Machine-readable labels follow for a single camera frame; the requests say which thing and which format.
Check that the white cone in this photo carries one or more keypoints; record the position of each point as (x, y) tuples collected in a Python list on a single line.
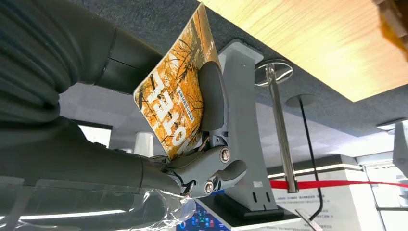
[(144, 144)]

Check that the grey kiosk stand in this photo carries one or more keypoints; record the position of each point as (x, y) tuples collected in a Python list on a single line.
[(245, 127)]

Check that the wooden compartment box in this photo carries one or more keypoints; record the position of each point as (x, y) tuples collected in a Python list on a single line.
[(395, 22)]

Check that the red barrier belt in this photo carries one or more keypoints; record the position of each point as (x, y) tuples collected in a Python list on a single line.
[(334, 184)]

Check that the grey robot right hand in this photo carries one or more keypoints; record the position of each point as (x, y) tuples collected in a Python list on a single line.
[(79, 165)]

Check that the chrome stanchion post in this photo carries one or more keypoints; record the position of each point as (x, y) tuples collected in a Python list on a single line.
[(280, 134)]

